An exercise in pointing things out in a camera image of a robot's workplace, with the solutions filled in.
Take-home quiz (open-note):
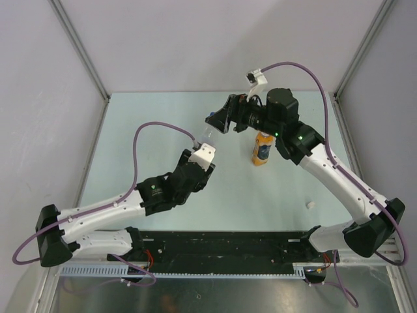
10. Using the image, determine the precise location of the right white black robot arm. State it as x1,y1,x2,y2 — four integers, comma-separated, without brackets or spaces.
205,88,405,261

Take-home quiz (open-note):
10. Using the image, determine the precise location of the clear pepsi bottle blue cap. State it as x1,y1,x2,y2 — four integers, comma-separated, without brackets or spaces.
199,125,218,147

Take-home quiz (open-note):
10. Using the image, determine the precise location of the right aluminium frame post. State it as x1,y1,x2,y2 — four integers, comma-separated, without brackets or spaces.
334,0,397,100

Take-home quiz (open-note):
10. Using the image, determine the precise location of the left aluminium frame post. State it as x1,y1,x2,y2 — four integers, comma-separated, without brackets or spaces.
48,0,110,101

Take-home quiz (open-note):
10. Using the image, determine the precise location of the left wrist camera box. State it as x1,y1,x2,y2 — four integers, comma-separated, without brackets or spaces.
188,143,216,171

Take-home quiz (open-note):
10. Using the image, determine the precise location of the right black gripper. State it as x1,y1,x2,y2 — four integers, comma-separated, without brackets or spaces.
206,91,282,138

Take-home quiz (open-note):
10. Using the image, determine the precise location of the white slotted cable duct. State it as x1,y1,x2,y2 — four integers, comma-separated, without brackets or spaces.
60,263,326,280

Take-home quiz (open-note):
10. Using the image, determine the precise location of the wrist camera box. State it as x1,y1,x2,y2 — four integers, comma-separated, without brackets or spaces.
246,68,268,100
188,143,216,171

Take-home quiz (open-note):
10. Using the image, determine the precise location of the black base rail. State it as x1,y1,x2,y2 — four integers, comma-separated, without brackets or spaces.
121,231,334,275

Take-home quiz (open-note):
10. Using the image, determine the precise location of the orange drink bottle white cap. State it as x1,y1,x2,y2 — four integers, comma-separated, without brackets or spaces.
252,132,274,166

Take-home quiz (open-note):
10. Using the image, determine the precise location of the aluminium frame post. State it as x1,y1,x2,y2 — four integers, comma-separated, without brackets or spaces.
48,0,110,101
334,0,397,100

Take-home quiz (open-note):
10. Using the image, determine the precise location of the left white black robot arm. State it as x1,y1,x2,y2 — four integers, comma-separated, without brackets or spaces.
35,144,216,267

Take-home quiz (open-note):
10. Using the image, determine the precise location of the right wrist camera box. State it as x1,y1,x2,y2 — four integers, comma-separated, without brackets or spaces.
246,68,268,100

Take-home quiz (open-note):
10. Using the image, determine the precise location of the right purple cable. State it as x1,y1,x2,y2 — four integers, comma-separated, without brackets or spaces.
262,61,410,309

